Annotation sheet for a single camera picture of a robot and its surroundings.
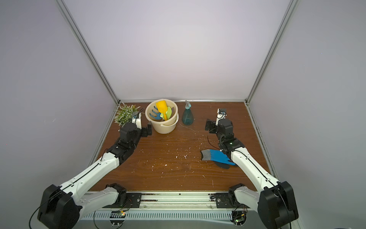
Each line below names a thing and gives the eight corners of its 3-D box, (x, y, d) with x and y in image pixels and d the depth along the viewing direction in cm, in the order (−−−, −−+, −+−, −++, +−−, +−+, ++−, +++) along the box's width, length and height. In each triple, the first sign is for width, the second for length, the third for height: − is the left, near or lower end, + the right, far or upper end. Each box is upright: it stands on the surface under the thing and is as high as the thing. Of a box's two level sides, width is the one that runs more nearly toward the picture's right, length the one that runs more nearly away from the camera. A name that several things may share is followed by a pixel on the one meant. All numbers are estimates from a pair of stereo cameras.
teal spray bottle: (182, 123, 108) (180, 103, 91) (185, 118, 111) (184, 98, 94) (190, 126, 106) (191, 107, 89) (193, 121, 109) (194, 101, 92)
